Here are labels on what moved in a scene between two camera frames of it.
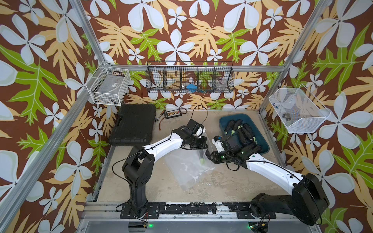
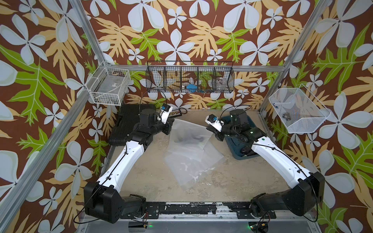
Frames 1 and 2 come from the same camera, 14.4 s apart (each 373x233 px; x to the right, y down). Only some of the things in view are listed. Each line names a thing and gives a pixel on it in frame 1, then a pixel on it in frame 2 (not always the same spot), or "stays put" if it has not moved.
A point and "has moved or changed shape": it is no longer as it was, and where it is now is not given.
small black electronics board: (173, 113) stays put
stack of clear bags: (191, 166) stays put
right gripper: (213, 154) → (216, 131)
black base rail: (243, 210) stays put
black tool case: (134, 125) stays put
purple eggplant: (202, 159) has moved or changed shape
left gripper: (201, 145) → (166, 125)
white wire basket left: (109, 85) stays put
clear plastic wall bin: (301, 112) stays put
